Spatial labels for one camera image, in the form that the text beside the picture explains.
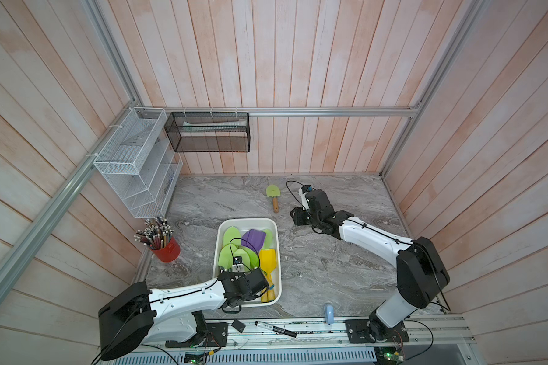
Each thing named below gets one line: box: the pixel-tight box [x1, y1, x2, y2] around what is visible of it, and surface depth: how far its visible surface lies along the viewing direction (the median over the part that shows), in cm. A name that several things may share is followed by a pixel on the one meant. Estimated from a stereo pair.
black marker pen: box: [254, 320, 298, 338], surface depth 76 cm
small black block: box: [230, 319, 246, 334], surface depth 77 cm
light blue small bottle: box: [325, 304, 335, 326], surface depth 78 cm
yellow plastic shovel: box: [259, 248, 277, 304], surface depth 89 cm
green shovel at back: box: [261, 228, 274, 250], surface depth 95 cm
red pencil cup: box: [133, 216, 182, 264], surface depth 82 cm
